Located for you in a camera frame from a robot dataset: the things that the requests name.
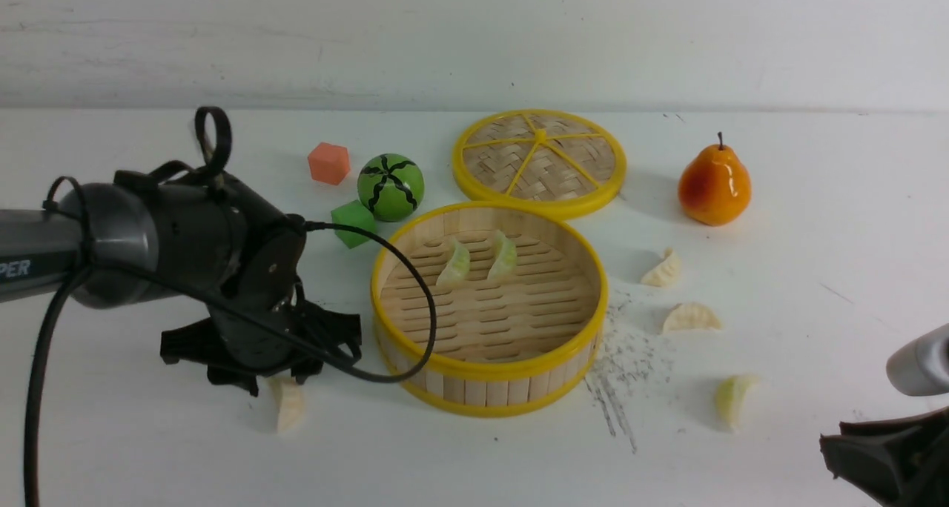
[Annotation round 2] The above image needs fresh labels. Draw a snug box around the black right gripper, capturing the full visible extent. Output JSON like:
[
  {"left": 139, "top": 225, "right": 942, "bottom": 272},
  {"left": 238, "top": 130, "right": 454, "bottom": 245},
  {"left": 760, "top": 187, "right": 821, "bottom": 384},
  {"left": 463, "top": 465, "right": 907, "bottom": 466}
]
[{"left": 819, "top": 408, "right": 948, "bottom": 506}]

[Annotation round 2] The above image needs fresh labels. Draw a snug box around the green dumpling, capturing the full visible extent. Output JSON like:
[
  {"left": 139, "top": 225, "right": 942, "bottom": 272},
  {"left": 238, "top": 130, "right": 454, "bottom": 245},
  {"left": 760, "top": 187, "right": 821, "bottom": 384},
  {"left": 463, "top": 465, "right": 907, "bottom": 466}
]
[
  {"left": 487, "top": 230, "right": 518, "bottom": 282},
  {"left": 436, "top": 238, "right": 471, "bottom": 287},
  {"left": 714, "top": 374, "right": 759, "bottom": 431}
]

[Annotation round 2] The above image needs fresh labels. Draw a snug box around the orange foam cube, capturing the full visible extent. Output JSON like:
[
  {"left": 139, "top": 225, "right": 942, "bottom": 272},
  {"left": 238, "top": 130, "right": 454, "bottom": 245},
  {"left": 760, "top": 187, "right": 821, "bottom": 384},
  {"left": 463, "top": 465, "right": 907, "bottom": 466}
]
[{"left": 308, "top": 142, "right": 351, "bottom": 186}]

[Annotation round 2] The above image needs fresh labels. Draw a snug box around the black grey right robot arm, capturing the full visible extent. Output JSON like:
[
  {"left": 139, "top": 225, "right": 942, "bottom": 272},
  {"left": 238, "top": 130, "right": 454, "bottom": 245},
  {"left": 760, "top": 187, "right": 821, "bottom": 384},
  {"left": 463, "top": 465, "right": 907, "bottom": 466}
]
[{"left": 819, "top": 325, "right": 948, "bottom": 506}]

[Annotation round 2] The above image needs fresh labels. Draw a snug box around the white dumpling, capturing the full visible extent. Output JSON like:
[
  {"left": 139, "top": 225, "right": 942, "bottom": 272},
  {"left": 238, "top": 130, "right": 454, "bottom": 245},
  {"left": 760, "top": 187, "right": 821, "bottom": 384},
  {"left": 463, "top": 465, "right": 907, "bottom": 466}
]
[
  {"left": 661, "top": 302, "right": 723, "bottom": 334},
  {"left": 640, "top": 248, "right": 682, "bottom": 288},
  {"left": 268, "top": 377, "right": 305, "bottom": 434}
]

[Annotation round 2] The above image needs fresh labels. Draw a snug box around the orange toy pear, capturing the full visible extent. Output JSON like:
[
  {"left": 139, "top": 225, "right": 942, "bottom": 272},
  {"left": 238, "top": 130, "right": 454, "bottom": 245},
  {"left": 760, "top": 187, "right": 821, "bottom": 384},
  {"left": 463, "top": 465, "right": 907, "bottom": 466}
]
[{"left": 678, "top": 131, "right": 753, "bottom": 227}]

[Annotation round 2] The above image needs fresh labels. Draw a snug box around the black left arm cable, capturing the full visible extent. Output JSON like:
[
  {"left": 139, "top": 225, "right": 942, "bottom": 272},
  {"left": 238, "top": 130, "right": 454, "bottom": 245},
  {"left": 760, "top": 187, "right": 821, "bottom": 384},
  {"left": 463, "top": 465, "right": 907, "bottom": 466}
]
[{"left": 22, "top": 106, "right": 438, "bottom": 507}]

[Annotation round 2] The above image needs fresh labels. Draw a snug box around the yellow bamboo steamer lid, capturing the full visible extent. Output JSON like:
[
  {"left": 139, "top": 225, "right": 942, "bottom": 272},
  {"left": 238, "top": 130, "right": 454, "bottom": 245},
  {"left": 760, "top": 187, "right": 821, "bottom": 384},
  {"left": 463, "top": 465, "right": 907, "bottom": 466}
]
[{"left": 452, "top": 109, "right": 628, "bottom": 221}]

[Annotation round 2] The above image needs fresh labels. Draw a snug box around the green toy watermelon ball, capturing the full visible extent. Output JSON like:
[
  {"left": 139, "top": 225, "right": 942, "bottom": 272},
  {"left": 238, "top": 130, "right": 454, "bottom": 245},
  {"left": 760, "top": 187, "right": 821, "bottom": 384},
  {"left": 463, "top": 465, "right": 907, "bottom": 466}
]
[{"left": 357, "top": 153, "right": 425, "bottom": 222}]

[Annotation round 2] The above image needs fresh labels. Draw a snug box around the yellow bamboo steamer tray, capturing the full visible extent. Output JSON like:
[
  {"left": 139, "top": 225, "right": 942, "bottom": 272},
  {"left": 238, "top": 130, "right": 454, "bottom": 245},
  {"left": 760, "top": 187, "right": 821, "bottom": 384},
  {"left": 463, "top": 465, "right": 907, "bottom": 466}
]
[{"left": 390, "top": 202, "right": 608, "bottom": 418}]

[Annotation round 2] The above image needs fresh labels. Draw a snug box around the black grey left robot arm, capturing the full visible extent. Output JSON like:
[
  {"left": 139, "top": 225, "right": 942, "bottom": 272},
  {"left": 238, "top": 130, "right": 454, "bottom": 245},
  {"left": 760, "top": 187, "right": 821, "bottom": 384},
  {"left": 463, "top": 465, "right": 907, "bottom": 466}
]
[{"left": 1, "top": 173, "right": 363, "bottom": 396}]

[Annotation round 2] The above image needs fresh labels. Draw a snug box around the green foam cube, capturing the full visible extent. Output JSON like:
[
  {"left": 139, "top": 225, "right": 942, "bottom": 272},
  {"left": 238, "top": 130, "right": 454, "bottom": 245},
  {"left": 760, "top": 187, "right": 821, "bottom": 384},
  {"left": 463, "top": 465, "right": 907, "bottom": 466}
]
[{"left": 330, "top": 199, "right": 377, "bottom": 249}]

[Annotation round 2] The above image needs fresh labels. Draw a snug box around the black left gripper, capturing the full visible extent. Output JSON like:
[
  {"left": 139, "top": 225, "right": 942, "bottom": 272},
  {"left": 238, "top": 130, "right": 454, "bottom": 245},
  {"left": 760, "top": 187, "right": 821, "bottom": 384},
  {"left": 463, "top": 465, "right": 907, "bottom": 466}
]
[{"left": 160, "top": 277, "right": 363, "bottom": 398}]

